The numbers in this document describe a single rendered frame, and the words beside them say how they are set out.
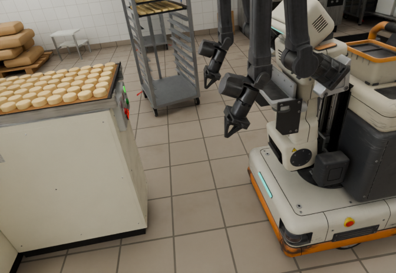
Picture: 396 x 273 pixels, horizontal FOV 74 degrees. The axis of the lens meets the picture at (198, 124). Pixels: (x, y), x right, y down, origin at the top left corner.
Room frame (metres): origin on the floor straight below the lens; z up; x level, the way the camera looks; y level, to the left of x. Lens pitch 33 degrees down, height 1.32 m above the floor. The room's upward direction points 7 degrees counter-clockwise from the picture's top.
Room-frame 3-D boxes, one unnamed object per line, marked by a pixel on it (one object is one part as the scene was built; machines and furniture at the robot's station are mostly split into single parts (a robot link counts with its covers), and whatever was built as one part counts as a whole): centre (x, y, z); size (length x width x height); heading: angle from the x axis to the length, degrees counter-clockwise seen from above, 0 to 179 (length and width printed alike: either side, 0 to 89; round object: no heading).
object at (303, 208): (1.03, -0.65, 0.16); 0.67 x 0.64 x 0.25; 95
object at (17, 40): (4.45, 2.75, 0.49); 0.72 x 0.42 x 0.15; 9
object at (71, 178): (1.07, 0.71, 0.45); 0.70 x 0.34 x 0.90; 95
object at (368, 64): (1.04, -0.76, 0.87); 0.23 x 0.15 x 0.11; 5
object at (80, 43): (4.77, 2.04, 0.23); 0.44 x 0.44 x 0.46; 85
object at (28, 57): (4.48, 2.73, 0.19); 0.72 x 0.42 x 0.15; 8
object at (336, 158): (0.95, -0.49, 0.45); 0.28 x 0.27 x 0.25; 5
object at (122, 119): (1.10, 0.34, 0.77); 0.24 x 0.04 x 0.14; 5
